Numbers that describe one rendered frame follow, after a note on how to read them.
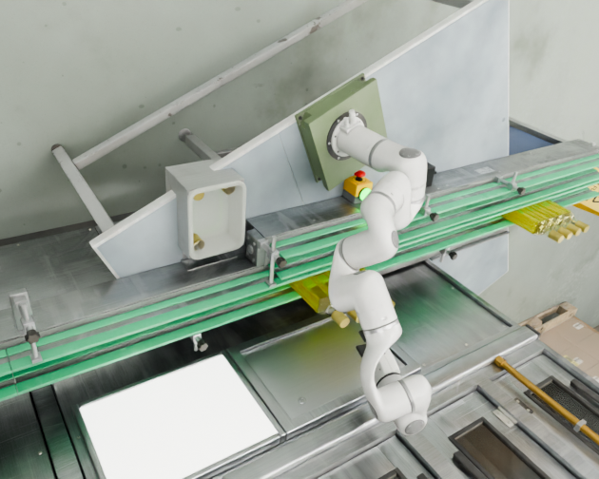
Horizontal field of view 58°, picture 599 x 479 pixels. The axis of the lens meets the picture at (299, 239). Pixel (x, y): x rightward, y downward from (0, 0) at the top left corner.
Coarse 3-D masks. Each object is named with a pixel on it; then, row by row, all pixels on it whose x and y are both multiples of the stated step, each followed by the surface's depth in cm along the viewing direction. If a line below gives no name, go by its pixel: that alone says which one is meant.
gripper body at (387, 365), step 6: (384, 354) 137; (390, 354) 137; (384, 360) 136; (390, 360) 136; (378, 366) 136; (384, 366) 134; (390, 366) 134; (396, 366) 135; (378, 372) 136; (384, 372) 134; (390, 372) 134; (396, 372) 134; (378, 378) 136
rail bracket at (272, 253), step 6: (258, 240) 157; (264, 240) 157; (258, 246) 158; (264, 246) 156; (270, 252) 152; (276, 252) 153; (270, 258) 153; (276, 258) 152; (282, 258) 150; (270, 264) 156; (282, 264) 150; (270, 270) 156; (270, 276) 157; (270, 282) 159
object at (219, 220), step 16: (192, 192) 143; (208, 192) 154; (240, 192) 153; (192, 208) 145; (208, 208) 157; (224, 208) 160; (240, 208) 156; (192, 224) 148; (208, 224) 160; (224, 224) 163; (240, 224) 158; (192, 240) 150; (208, 240) 161; (224, 240) 162; (240, 240) 161; (192, 256) 153; (208, 256) 156
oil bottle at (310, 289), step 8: (304, 280) 165; (312, 280) 165; (296, 288) 168; (304, 288) 163; (312, 288) 162; (320, 288) 162; (304, 296) 164; (312, 296) 160; (320, 296) 159; (328, 296) 159; (312, 304) 161; (320, 304) 158; (328, 304) 157; (320, 312) 159
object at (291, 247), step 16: (576, 160) 239; (592, 160) 242; (528, 176) 219; (544, 176) 221; (560, 176) 223; (464, 192) 202; (480, 192) 204; (496, 192) 204; (432, 208) 189; (448, 208) 190; (352, 224) 174; (288, 240) 163; (304, 240) 164; (320, 240) 165; (336, 240) 165; (288, 256) 156
